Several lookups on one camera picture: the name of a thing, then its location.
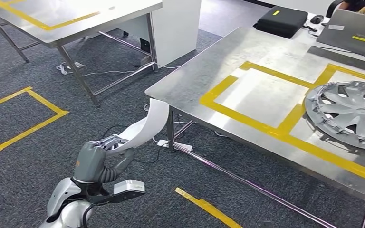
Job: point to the yellow floor tape square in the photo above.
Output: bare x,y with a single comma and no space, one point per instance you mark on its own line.
47,105

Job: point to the steel workbench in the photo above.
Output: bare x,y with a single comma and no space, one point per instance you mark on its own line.
226,56

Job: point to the silver wheel hubcap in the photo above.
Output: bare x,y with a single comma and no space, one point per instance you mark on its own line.
355,110

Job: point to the yellow floor tape strip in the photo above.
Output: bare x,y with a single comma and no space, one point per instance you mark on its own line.
207,207

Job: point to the black office chair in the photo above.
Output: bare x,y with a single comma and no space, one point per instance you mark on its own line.
333,8

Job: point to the black computer mouse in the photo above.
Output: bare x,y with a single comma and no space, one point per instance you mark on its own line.
317,19

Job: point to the white curved plastic part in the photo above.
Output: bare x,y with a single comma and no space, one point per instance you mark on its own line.
154,119

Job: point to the white power strip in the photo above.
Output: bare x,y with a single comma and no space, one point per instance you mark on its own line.
182,146

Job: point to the grey laptop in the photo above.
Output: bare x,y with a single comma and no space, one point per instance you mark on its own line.
349,31

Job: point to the white cabinet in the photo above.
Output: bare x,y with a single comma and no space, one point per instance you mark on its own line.
176,28

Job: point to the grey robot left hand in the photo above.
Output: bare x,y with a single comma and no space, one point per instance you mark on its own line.
88,163

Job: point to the black carry case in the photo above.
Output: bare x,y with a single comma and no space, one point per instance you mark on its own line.
281,20

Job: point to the steel table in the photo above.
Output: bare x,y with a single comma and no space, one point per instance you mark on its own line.
75,28

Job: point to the yellow tape outline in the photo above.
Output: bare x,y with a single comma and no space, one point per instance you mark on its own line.
44,25

